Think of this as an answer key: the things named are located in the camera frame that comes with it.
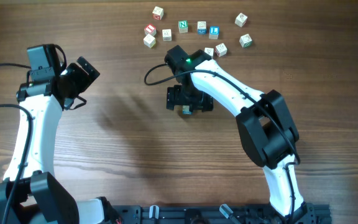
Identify wooden block blue side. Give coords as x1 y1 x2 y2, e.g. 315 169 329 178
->
182 105 192 115

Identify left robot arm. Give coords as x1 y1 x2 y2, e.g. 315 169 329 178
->
0 44 122 223

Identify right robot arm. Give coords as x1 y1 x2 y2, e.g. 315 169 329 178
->
164 45 304 223

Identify wooden block soccer ball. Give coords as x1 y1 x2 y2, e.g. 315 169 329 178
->
204 47 214 57

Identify wooden block picture top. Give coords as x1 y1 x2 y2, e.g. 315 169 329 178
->
162 29 172 42

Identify plain wooden block yellow side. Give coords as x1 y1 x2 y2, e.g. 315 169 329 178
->
144 34 156 48

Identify green N letter block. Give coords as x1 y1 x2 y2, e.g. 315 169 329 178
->
178 20 188 34

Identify wooden block Z side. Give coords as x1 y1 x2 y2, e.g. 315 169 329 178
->
215 43 227 57

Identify wooden block blue front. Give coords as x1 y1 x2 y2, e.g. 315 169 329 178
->
197 21 206 35

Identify red L letter block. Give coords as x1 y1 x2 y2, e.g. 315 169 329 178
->
144 24 157 36

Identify blue L letter block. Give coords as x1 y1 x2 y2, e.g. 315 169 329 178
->
209 26 219 40

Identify wooden block top left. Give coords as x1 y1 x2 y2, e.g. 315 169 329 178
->
152 6 164 21

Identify wooden block green side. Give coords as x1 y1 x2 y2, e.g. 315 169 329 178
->
239 34 253 48

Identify wooden block far right top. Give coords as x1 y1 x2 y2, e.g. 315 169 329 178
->
235 12 248 27

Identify right black cable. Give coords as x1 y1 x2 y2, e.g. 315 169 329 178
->
144 63 301 218

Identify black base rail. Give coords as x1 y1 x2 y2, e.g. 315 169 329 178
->
113 203 333 224

